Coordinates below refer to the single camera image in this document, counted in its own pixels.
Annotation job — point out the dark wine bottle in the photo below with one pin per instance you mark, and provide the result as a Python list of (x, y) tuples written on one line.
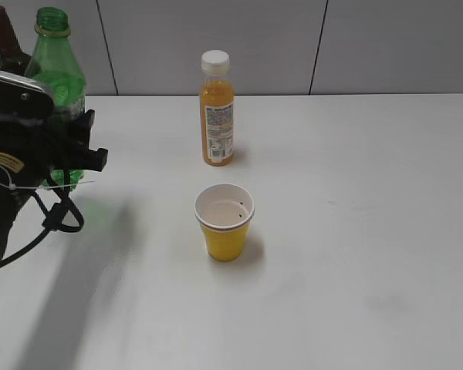
[(12, 58)]

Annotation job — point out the green sprite bottle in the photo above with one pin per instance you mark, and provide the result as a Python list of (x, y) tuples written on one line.
[(54, 64)]

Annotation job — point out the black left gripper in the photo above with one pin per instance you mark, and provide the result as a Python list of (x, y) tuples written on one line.
[(25, 132)]

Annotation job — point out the orange juice bottle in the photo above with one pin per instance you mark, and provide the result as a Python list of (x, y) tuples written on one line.
[(216, 99)]

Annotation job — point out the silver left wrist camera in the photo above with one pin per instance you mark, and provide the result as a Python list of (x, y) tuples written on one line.
[(16, 89)]

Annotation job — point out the yellow paper cup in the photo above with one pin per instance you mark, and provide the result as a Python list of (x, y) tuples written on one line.
[(224, 212)]

